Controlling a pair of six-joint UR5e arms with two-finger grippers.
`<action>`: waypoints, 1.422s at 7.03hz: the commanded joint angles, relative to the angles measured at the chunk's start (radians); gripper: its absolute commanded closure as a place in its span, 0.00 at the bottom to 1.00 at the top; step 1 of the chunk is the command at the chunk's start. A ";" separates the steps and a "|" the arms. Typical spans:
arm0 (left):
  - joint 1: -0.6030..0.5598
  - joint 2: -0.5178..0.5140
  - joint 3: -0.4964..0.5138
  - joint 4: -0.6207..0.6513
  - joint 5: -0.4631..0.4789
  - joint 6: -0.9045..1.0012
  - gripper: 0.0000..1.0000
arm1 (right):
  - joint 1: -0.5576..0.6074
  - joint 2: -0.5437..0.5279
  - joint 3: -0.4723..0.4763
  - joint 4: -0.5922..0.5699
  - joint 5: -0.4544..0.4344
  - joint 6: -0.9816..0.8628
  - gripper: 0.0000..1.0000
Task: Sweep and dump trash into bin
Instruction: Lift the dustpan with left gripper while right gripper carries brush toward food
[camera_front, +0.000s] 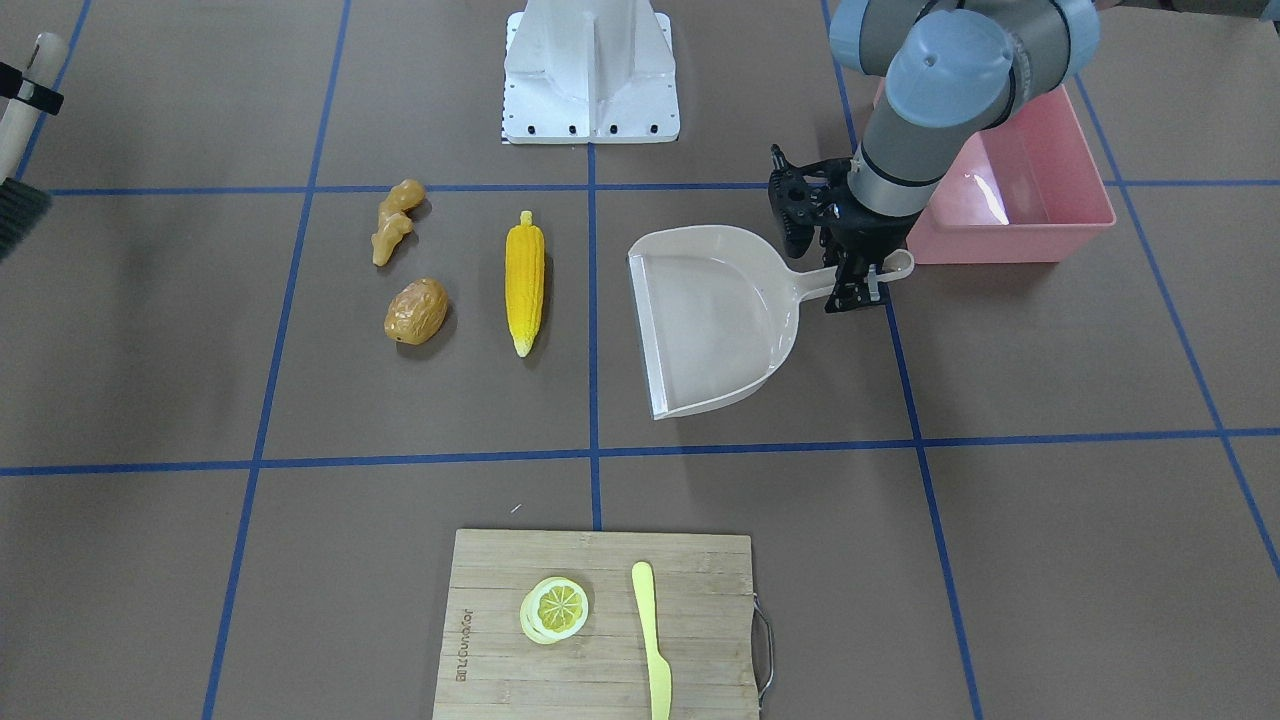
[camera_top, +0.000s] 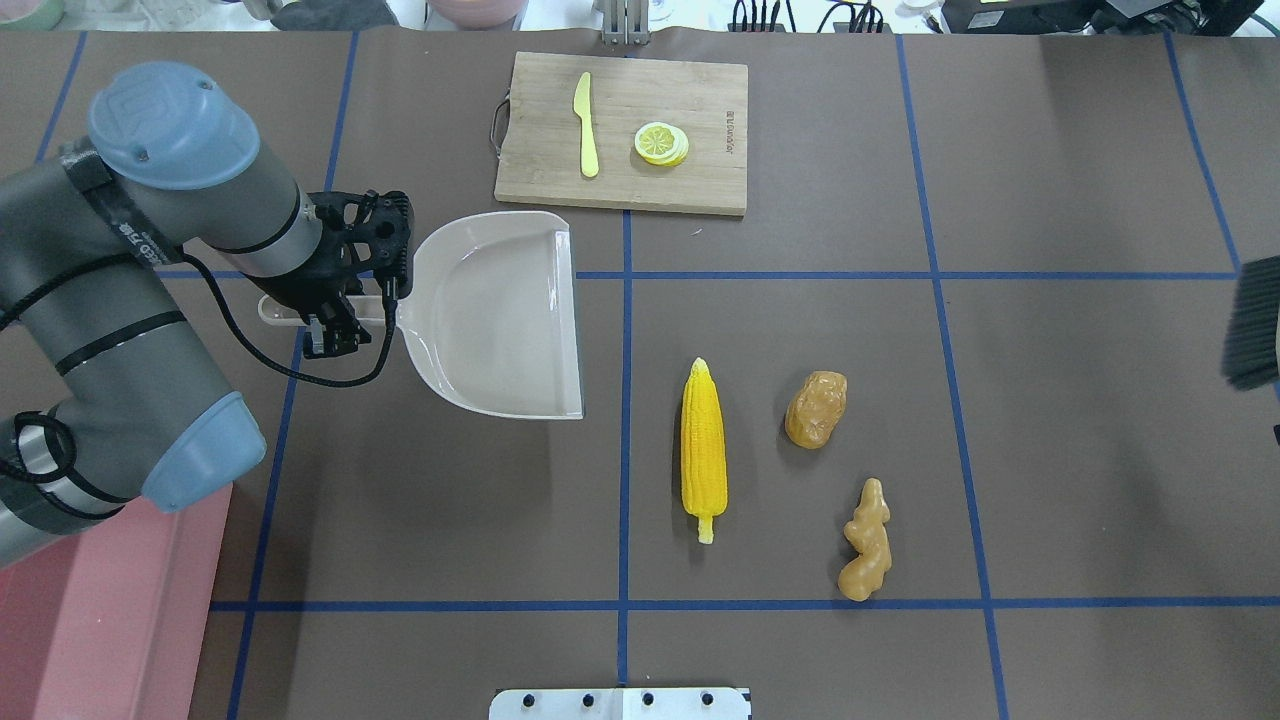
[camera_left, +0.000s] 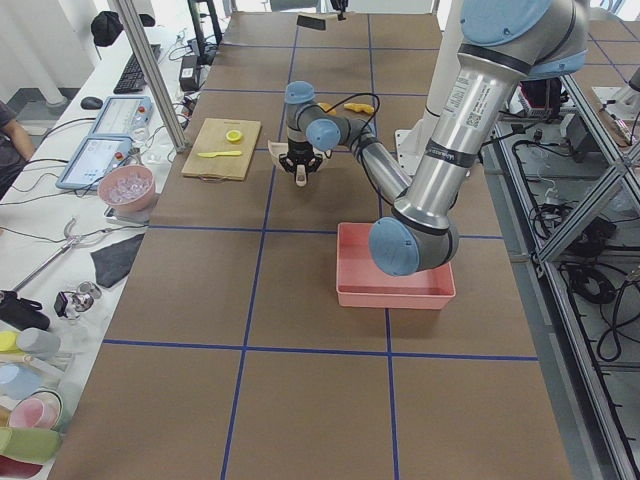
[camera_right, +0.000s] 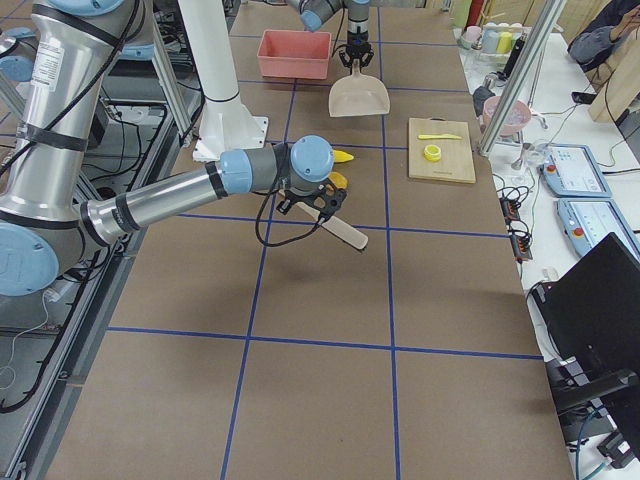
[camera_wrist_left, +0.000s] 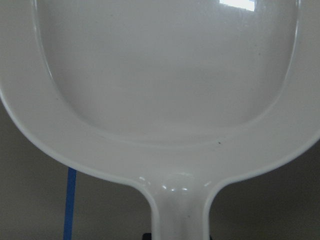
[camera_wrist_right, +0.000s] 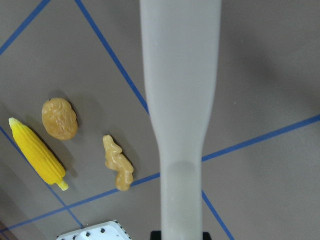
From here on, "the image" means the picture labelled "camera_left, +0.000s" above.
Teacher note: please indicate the dark grey cloth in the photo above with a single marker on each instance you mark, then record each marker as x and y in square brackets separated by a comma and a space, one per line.
[114, 262]

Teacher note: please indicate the aluminium frame post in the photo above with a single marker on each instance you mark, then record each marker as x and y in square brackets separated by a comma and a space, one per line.
[142, 50]

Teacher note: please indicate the metal tongs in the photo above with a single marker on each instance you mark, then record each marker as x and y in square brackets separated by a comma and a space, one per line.
[70, 240]

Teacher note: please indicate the wooden cutting board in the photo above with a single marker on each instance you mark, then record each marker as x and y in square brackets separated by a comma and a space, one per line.
[211, 137]

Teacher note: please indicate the orange-yellow wrinkled toy food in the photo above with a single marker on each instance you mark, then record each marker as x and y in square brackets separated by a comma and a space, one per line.
[327, 108]

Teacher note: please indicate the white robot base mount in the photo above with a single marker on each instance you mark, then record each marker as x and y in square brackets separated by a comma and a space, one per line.
[411, 143]

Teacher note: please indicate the black power adapter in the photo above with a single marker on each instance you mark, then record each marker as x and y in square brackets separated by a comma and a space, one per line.
[189, 75]

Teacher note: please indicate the pink bowl with ice cubes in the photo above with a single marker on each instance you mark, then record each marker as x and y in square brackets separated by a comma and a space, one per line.
[128, 188]

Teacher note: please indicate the black keyboard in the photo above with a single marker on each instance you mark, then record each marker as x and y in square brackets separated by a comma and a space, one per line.
[132, 79]

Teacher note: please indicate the yellow ginger-shaped toy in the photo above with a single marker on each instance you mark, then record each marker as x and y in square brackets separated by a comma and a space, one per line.
[361, 108]

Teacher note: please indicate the green cup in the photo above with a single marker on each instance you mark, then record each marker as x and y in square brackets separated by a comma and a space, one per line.
[31, 445]

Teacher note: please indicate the white dustpan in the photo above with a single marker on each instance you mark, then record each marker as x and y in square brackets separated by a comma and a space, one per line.
[276, 148]

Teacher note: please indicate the yellow round toy slice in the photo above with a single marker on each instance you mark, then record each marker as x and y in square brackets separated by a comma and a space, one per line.
[233, 136]

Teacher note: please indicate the person at desk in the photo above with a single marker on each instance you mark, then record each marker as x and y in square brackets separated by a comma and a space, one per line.
[17, 148]

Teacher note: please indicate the lower teach pendant tablet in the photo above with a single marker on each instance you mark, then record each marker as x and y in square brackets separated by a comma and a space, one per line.
[96, 156]

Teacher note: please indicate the yellow toy knife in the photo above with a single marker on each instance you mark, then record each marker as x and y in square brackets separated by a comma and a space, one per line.
[216, 154]

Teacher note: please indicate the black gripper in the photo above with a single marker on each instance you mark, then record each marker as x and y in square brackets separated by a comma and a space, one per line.
[300, 151]
[339, 4]

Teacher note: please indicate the pink plastic bin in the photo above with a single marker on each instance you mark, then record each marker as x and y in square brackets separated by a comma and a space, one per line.
[360, 283]

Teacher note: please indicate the upper teach pendant tablet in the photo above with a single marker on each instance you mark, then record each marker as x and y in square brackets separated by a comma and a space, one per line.
[117, 114]

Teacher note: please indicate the white brush with dark bristles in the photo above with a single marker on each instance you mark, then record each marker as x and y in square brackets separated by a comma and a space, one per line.
[318, 22]

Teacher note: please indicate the pink cup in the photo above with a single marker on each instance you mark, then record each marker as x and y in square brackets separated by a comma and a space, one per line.
[40, 410]

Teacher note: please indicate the black cap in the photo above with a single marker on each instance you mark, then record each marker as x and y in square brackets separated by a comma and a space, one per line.
[105, 28]

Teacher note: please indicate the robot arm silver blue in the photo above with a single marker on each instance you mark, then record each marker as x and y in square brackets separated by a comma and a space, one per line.
[503, 44]

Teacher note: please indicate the grey cup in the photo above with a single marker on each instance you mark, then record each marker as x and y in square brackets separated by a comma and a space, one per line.
[38, 343]

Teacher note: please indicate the teach pendant tablet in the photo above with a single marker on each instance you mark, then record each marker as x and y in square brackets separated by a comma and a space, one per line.
[117, 114]
[96, 156]

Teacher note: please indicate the black computer mouse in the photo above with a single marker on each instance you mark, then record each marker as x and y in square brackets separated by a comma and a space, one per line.
[91, 103]

